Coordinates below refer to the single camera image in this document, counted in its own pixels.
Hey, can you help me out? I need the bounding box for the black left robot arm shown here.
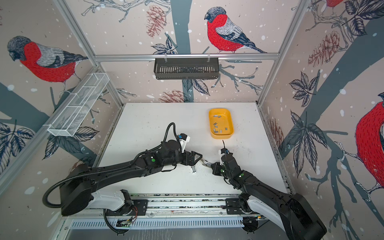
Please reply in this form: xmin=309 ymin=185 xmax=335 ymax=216
xmin=42 ymin=134 xmax=203 ymax=216

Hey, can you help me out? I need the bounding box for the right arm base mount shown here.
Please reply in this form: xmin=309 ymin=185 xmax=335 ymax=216
xmin=221 ymin=193 xmax=268 ymax=234

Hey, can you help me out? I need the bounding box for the white wire mesh basket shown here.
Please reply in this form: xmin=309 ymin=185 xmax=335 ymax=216
xmin=48 ymin=73 xmax=110 ymax=137

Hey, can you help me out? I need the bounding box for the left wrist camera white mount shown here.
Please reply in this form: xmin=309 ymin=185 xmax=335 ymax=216
xmin=179 ymin=134 xmax=191 ymax=153

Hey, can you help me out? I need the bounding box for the aluminium cage frame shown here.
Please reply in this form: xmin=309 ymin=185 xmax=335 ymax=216
xmin=1 ymin=1 xmax=310 ymax=195

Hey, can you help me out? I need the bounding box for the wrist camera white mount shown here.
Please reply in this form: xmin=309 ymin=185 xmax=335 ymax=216
xmin=179 ymin=134 xmax=191 ymax=153
xmin=220 ymin=147 xmax=231 ymax=165

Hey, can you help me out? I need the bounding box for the yellow plastic tray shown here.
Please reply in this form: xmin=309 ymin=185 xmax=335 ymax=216
xmin=209 ymin=108 xmax=235 ymax=140

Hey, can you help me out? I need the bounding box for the beige olive mini stapler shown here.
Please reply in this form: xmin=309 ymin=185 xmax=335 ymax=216
xmin=202 ymin=160 xmax=212 ymax=168

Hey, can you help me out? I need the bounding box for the black hanging wire basket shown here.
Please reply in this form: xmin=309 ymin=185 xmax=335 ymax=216
xmin=154 ymin=57 xmax=220 ymax=80

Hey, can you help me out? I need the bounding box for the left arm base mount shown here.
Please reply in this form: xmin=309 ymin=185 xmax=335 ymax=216
xmin=103 ymin=188 xmax=149 ymax=236

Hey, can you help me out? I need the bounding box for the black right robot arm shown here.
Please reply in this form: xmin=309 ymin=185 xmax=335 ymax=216
xmin=208 ymin=152 xmax=327 ymax=240

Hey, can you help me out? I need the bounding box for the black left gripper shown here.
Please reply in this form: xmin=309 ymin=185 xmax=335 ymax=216
xmin=163 ymin=149 xmax=204 ymax=167

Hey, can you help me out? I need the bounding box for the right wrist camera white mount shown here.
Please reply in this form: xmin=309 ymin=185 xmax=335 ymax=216
xmin=220 ymin=147 xmax=231 ymax=165

